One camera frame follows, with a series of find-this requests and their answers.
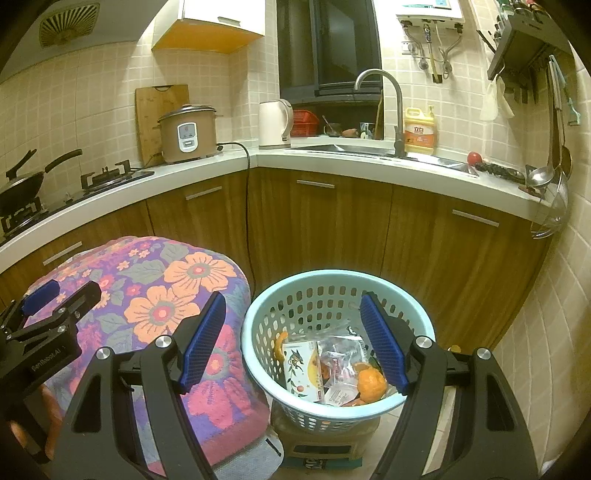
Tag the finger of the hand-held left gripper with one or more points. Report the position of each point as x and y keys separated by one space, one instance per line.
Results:
x=78 y=300
x=41 y=295

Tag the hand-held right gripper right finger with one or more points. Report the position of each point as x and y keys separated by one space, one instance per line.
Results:
x=385 y=346

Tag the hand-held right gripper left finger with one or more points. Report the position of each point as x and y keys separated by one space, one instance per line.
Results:
x=203 y=346

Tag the green vegetable leaf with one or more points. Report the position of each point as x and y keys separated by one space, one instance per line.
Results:
x=375 y=362

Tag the clear plastic bag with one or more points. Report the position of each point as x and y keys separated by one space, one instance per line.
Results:
x=341 y=355

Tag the light blue plastic basket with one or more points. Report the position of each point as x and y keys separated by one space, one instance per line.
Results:
x=277 y=304

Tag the person's left hand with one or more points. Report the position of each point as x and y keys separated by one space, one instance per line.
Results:
x=51 y=406

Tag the floral tablecloth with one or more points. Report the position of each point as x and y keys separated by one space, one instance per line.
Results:
x=152 y=286

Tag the white printed paper carton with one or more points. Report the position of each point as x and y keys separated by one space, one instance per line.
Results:
x=298 y=369

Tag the black wok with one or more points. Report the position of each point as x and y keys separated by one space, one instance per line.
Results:
x=21 y=191

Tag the wooden kitchen base cabinet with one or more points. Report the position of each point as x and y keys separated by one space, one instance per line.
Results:
x=415 y=240

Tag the cardboard box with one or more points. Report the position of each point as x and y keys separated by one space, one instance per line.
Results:
x=323 y=443

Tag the black gas stove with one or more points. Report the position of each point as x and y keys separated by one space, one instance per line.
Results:
x=115 y=177

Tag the beige rice cooker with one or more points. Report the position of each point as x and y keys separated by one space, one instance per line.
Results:
x=189 y=134

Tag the steel sink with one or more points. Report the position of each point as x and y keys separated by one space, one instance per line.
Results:
x=351 y=148

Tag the red tomato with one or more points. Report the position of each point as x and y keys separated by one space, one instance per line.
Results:
x=474 y=158

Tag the wooden cutting board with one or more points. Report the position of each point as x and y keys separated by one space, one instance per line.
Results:
x=154 y=106

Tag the dark scrubbing pad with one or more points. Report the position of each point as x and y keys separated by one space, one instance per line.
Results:
x=501 y=171

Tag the yellow dish soap bottle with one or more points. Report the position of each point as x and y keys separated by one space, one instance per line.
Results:
x=419 y=134

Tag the dark bowl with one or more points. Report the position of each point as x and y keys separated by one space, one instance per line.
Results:
x=332 y=130

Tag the metal ladle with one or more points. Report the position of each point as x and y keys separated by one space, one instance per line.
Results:
x=540 y=176

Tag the metal faucet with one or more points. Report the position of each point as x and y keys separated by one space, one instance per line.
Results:
x=397 y=115

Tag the white electric kettle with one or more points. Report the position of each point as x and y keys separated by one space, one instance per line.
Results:
x=272 y=124

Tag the red plastic basket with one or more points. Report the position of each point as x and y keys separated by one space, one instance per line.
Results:
x=304 y=122

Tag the metal water pipes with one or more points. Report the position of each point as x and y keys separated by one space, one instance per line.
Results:
x=434 y=55

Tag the teal hanging utensil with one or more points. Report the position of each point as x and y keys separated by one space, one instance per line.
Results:
x=570 y=106

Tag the dark window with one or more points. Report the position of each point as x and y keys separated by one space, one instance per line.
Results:
x=341 y=41

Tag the white water heater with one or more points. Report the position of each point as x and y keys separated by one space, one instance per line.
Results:
x=429 y=9

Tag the round wall vent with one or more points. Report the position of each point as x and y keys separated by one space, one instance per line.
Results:
x=69 y=25

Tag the white orange wall cabinet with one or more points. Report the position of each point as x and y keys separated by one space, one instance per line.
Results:
x=217 y=37

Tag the dark wall rack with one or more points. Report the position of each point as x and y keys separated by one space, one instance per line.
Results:
x=521 y=41

